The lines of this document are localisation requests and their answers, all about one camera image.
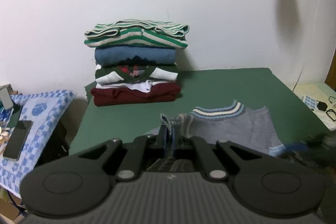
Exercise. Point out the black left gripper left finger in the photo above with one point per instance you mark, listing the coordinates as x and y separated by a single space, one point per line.
142 153

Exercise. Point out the blue folded sweater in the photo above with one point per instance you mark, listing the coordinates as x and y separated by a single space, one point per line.
113 55

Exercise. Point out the black smartphone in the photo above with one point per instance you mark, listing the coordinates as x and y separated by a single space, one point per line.
17 140

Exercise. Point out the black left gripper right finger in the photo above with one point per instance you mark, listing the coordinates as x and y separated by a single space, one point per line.
201 155

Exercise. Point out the blue white checkered cushion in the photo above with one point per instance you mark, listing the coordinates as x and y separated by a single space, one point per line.
45 111

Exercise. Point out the green table mat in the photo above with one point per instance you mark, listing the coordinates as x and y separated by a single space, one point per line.
253 87

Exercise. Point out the grey knit sweater striped collar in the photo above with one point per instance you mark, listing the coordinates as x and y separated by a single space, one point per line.
250 128

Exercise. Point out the dark red folded sweater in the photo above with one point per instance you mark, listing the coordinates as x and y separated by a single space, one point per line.
166 92

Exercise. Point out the white side table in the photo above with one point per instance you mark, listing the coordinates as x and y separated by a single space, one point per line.
325 96

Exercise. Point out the green white striped sweater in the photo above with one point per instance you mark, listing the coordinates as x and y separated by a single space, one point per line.
139 33

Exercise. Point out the green white collared garment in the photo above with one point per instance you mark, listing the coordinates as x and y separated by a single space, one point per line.
135 74

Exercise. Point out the white folded shirt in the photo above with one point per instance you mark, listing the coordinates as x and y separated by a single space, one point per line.
144 87

